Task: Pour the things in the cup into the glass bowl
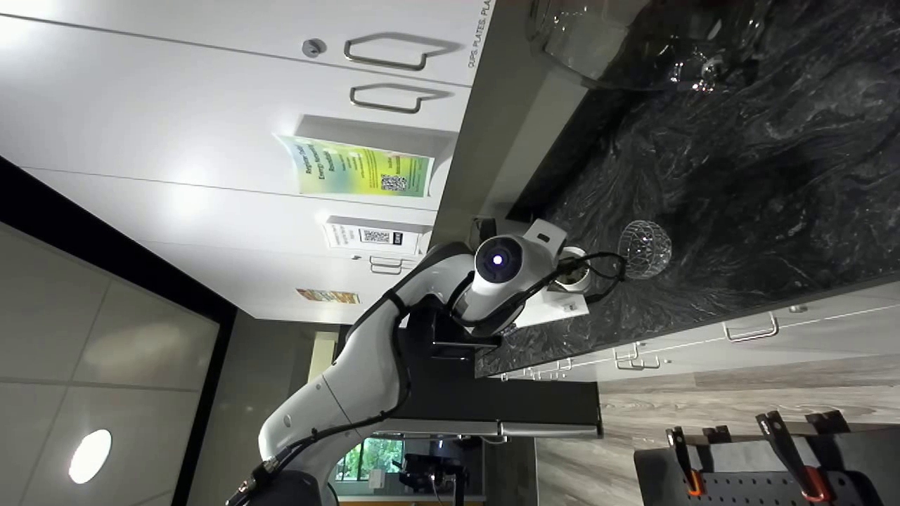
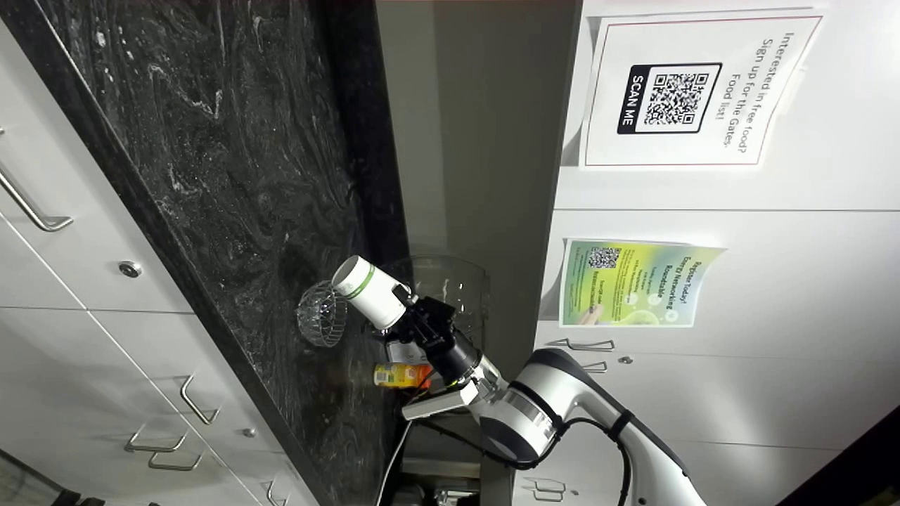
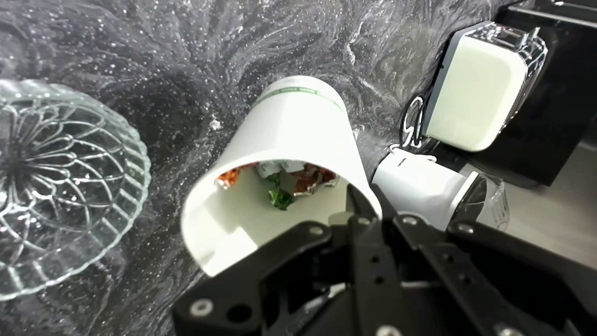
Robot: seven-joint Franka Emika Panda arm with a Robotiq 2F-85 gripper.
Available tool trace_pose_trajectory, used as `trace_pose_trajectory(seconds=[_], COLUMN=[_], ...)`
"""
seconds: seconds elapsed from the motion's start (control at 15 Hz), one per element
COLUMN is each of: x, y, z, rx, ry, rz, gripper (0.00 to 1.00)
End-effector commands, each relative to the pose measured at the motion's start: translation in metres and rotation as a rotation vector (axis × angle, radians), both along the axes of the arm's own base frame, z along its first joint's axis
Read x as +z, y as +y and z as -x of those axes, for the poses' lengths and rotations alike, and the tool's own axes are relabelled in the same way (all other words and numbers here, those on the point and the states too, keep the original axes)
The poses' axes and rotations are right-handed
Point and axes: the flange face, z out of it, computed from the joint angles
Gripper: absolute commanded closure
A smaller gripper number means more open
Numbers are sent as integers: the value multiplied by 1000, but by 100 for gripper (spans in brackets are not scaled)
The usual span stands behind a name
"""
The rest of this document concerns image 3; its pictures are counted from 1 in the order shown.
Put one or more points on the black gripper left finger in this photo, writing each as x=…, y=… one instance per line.
x=281, y=280

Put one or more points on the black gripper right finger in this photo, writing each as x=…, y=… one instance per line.
x=449, y=285

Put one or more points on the white paper cup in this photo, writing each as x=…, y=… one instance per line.
x=300, y=123

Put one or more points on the patterned glass bowl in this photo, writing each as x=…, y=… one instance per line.
x=68, y=205

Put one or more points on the green wrapped candy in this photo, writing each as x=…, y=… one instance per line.
x=281, y=196

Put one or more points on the brown wrapped candy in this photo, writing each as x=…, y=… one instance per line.
x=315, y=179

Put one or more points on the white container with clear lid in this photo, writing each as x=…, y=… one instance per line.
x=417, y=183

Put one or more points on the orange wrapped candy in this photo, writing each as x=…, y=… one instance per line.
x=229, y=177

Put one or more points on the white chrome-framed container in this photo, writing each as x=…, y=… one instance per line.
x=479, y=86

